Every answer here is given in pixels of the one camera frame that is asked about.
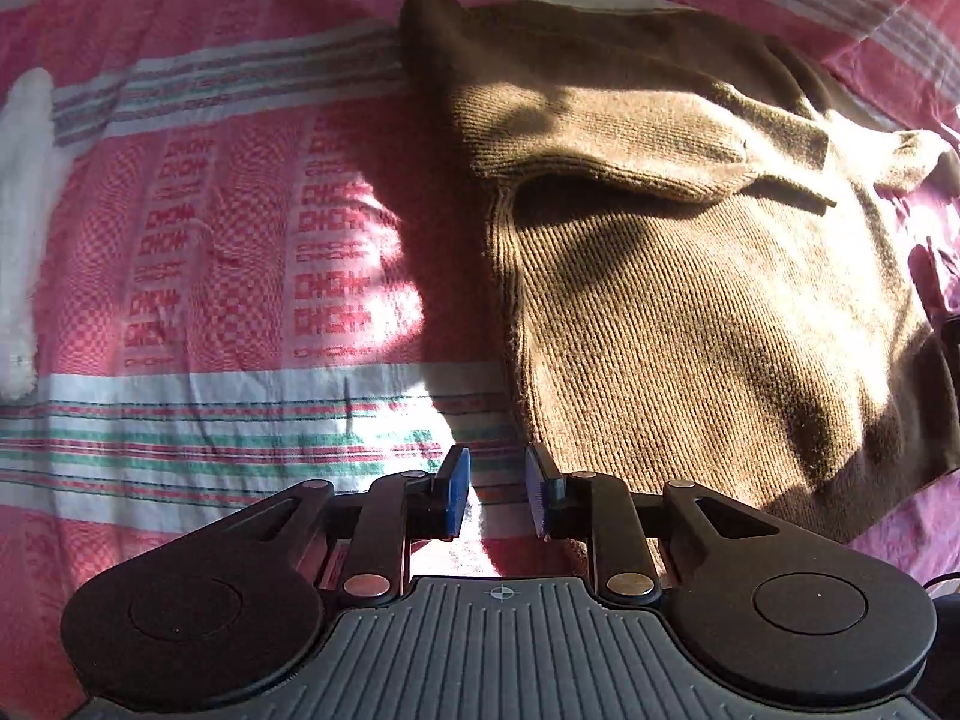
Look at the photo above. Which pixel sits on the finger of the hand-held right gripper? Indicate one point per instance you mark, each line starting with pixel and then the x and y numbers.
pixel 949 345

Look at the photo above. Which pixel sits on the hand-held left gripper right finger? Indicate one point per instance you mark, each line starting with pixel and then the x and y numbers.
pixel 537 495

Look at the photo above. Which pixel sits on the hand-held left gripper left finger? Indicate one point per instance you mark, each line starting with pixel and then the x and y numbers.
pixel 456 493

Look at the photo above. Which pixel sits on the pink striped bed sheet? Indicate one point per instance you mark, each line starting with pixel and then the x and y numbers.
pixel 225 240

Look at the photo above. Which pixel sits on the brown knitted sweater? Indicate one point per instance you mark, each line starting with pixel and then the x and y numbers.
pixel 675 300

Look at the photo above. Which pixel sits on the white fluffy cloth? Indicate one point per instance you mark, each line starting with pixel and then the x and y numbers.
pixel 22 240

